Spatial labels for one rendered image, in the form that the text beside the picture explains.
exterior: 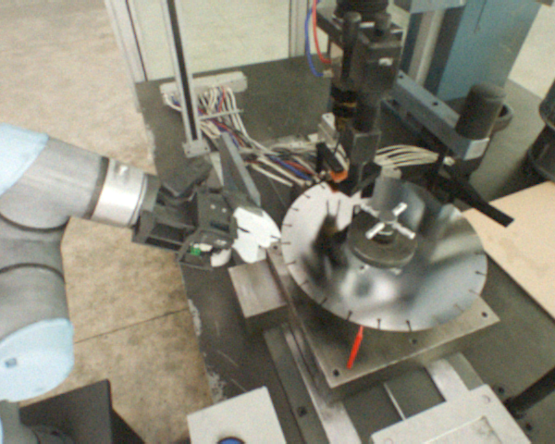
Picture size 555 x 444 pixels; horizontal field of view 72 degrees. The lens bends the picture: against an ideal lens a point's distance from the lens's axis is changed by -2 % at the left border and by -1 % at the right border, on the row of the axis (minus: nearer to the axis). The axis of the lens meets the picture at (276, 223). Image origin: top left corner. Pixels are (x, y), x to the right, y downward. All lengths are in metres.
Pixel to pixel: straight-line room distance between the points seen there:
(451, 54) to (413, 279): 0.74
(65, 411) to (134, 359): 0.88
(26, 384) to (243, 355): 0.42
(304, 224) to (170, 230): 0.27
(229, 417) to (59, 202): 0.33
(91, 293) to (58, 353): 1.49
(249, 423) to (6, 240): 0.35
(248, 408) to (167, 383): 1.04
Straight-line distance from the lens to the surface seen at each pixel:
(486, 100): 0.72
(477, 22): 1.22
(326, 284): 0.58
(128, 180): 0.45
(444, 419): 0.59
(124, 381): 1.63
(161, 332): 1.67
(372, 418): 0.72
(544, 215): 1.16
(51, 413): 0.80
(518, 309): 0.93
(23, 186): 0.44
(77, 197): 0.44
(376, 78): 0.51
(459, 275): 0.65
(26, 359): 0.39
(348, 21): 0.49
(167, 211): 0.47
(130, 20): 1.55
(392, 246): 0.64
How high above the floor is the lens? 1.43
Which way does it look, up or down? 47 degrees down
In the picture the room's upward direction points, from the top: straight up
